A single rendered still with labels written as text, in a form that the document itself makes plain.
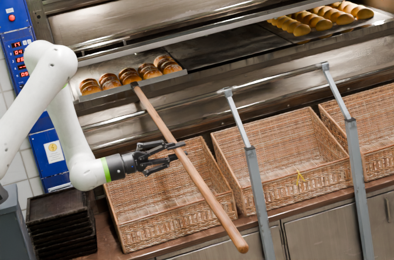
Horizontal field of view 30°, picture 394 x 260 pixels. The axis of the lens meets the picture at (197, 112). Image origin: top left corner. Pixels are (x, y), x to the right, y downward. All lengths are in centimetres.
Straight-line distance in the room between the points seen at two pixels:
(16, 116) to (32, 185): 133
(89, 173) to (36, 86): 39
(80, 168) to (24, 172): 111
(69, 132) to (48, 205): 88
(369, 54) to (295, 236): 109
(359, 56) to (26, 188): 185
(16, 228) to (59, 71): 58
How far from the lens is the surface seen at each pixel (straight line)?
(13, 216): 263
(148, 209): 371
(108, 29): 355
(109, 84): 364
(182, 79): 368
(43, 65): 246
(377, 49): 403
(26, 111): 244
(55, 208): 348
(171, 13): 359
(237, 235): 203
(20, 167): 371
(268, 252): 345
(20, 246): 268
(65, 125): 269
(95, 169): 263
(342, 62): 395
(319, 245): 360
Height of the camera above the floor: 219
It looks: 19 degrees down
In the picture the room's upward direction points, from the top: 12 degrees counter-clockwise
